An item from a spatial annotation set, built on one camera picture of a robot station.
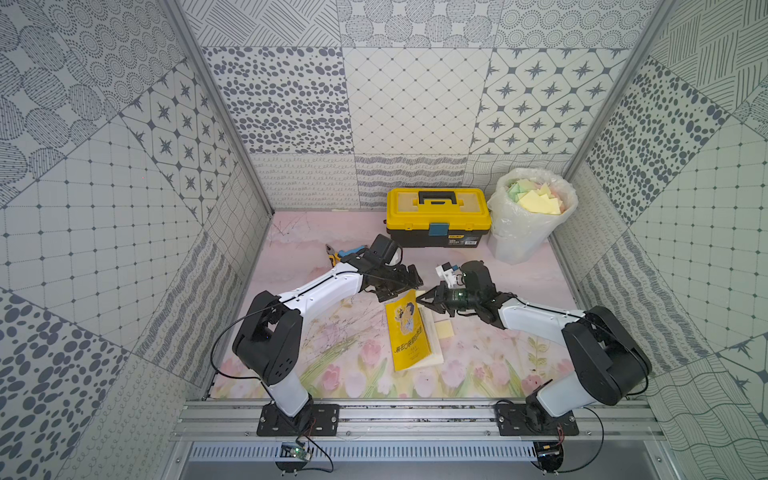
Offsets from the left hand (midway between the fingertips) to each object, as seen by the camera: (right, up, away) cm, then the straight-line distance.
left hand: (412, 280), depth 85 cm
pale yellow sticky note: (+10, -15, +2) cm, 18 cm away
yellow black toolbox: (+9, +19, +10) cm, 23 cm away
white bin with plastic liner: (+32, +20, -2) cm, 38 cm away
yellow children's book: (0, -16, -4) cm, 16 cm away
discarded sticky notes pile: (+37, +25, +1) cm, 44 cm away
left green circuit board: (-30, -39, -15) cm, 51 cm away
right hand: (+1, -6, -2) cm, 6 cm away
